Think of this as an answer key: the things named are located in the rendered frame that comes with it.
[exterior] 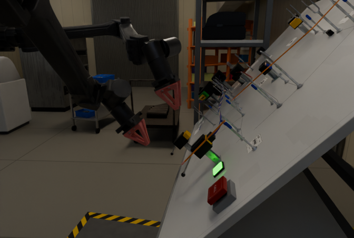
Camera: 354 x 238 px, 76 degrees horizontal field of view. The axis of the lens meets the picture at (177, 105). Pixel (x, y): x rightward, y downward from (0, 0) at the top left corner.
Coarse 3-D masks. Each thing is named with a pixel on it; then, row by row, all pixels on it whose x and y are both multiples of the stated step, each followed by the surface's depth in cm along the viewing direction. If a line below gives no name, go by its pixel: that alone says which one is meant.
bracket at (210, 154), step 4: (208, 152) 69; (212, 152) 71; (208, 156) 69; (212, 156) 69; (216, 156) 69; (220, 156) 71; (212, 160) 69; (216, 160) 69; (220, 160) 69; (216, 164) 69
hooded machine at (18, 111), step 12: (0, 60) 368; (0, 72) 366; (12, 72) 394; (0, 84) 361; (12, 84) 388; (24, 84) 420; (0, 96) 363; (12, 96) 388; (24, 96) 420; (0, 108) 368; (12, 108) 388; (24, 108) 419; (0, 120) 373; (12, 120) 388; (24, 120) 419; (0, 132) 382
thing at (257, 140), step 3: (258, 135) 59; (255, 138) 59; (258, 138) 58; (261, 138) 57; (252, 141) 60; (255, 141) 58; (258, 141) 57; (261, 141) 55; (252, 144) 58; (255, 144) 57; (258, 144) 56; (249, 147) 59; (249, 150) 57
